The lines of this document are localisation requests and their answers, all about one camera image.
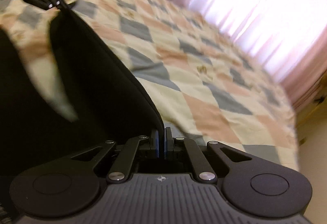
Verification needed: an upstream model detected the black garment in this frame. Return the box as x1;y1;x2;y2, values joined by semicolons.
1;10;164;204

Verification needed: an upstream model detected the checkered patchwork quilt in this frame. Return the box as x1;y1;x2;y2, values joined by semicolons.
0;0;301;171

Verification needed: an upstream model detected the pink curtain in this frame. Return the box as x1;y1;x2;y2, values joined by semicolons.
172;0;326;110

